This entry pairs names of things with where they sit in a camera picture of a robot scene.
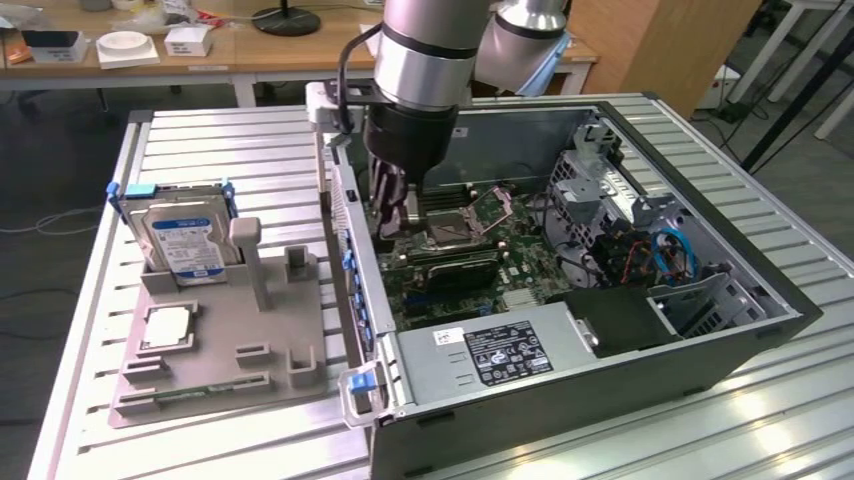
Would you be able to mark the silver chipset heatsink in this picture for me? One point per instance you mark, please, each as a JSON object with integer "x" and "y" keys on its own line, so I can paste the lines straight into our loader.
{"x": 521, "y": 298}

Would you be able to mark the black plastic shroud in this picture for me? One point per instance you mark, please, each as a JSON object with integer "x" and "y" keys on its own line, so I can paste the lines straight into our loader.
{"x": 623, "y": 322}

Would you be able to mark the white table frame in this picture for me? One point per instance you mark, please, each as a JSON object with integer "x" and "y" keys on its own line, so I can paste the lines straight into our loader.
{"x": 760, "y": 55}

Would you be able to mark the grey metal drive cage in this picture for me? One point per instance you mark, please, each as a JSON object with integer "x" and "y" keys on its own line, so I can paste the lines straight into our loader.
{"x": 700, "y": 305}

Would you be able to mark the black graphics card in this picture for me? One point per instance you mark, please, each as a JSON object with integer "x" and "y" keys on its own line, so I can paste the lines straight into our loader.
{"x": 463, "y": 272}

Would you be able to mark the black round lamp base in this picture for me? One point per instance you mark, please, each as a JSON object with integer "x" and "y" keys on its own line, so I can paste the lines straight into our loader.
{"x": 286, "y": 22}

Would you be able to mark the grey parts rack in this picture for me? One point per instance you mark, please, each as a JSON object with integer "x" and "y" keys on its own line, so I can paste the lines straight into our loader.
{"x": 220, "y": 330}

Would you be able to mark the orange object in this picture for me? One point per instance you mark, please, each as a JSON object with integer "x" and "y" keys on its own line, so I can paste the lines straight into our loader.
{"x": 16, "y": 54}

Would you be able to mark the hard disk with blue caddy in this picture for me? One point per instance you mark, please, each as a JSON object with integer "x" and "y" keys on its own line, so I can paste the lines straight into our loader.
{"x": 186, "y": 240}

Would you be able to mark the CPU socket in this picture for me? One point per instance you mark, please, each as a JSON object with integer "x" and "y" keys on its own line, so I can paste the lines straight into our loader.
{"x": 456, "y": 230}

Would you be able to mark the white square box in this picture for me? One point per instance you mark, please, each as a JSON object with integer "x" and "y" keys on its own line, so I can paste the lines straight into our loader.
{"x": 126, "y": 52}

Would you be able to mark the green motherboard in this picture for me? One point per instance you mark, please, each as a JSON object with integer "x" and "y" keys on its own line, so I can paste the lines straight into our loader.
{"x": 527, "y": 270}

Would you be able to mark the clear latch with blue tab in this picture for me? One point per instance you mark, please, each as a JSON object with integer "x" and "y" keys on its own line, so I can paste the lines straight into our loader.
{"x": 360, "y": 384}

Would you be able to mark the black open PC case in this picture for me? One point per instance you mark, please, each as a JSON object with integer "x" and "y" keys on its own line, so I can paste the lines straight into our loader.
{"x": 593, "y": 410}

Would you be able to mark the grey power supply unit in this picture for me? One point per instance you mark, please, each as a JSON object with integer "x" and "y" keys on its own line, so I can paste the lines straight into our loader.
{"x": 427, "y": 372}

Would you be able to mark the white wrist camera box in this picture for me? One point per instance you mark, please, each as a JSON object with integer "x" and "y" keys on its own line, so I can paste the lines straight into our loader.
{"x": 323, "y": 107}

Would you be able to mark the white box with dark lid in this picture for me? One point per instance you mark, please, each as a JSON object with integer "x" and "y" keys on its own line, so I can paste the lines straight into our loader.
{"x": 56, "y": 47}

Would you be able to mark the silver CPU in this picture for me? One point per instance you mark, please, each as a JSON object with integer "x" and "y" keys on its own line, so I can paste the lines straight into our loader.
{"x": 165, "y": 327}

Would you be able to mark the black diagonal pole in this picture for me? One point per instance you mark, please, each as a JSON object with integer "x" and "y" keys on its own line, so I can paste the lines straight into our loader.
{"x": 794, "y": 105}

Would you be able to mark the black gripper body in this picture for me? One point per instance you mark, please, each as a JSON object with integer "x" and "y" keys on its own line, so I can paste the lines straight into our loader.
{"x": 409, "y": 137}

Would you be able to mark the green RAM stick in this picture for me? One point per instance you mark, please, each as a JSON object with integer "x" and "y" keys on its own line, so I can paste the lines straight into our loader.
{"x": 193, "y": 392}

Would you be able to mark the wooden cabinet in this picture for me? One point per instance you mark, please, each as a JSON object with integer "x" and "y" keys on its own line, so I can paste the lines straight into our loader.
{"x": 667, "y": 50}

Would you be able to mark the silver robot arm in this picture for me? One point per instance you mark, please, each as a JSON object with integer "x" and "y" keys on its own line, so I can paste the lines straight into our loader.
{"x": 420, "y": 65}

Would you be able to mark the metal socket cover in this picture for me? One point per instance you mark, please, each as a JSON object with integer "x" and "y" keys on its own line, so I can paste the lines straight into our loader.
{"x": 495, "y": 202}

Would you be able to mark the beige card retention latch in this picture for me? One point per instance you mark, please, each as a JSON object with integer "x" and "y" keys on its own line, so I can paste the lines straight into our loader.
{"x": 321, "y": 160}

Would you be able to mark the silver metal disk bay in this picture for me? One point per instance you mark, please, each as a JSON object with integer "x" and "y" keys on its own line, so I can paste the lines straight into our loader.
{"x": 580, "y": 200}

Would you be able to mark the white cardboard box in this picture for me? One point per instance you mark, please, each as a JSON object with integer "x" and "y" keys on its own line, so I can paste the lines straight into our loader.
{"x": 188, "y": 42}

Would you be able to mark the wooden desk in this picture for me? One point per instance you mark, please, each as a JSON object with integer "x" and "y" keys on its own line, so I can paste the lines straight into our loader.
{"x": 300, "y": 55}

